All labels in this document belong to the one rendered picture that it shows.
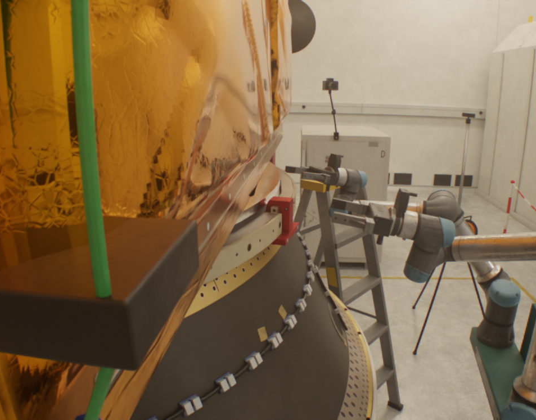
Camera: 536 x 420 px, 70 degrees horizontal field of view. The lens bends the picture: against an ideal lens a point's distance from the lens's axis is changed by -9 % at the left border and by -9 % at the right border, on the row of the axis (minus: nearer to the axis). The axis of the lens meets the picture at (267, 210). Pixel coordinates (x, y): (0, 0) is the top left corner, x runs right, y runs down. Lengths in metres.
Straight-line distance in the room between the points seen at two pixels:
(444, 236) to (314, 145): 3.34
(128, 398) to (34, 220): 0.19
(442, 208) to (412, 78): 7.12
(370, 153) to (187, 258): 4.27
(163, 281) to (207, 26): 0.23
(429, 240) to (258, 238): 0.50
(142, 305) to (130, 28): 0.15
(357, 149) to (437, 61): 4.66
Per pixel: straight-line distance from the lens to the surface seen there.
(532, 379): 1.16
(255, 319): 0.86
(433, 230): 1.14
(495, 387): 1.59
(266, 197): 0.96
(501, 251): 1.21
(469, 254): 1.25
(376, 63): 8.48
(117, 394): 0.33
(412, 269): 1.20
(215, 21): 0.37
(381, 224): 1.07
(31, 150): 0.19
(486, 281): 1.83
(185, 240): 0.21
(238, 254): 0.77
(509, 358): 1.75
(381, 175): 4.52
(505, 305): 1.72
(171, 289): 0.20
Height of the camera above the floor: 1.99
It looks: 16 degrees down
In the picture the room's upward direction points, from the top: straight up
